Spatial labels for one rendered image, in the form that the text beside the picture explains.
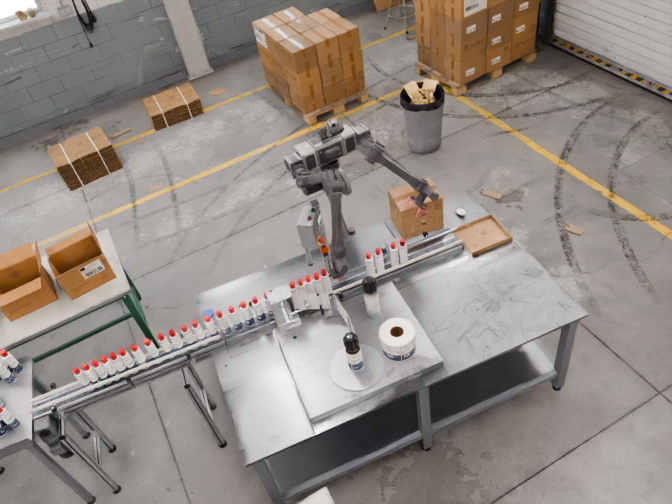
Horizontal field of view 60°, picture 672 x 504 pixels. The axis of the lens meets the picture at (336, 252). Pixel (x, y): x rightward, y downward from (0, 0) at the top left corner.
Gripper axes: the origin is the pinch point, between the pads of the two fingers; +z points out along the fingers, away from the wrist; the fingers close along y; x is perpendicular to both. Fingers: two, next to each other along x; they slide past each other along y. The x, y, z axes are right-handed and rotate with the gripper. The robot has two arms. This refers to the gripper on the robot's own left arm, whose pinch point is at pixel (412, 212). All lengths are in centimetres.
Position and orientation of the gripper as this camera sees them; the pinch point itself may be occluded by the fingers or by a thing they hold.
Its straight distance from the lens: 371.8
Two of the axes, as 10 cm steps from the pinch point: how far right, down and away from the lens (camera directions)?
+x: 7.6, 1.0, 6.4
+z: -4.4, 8.1, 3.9
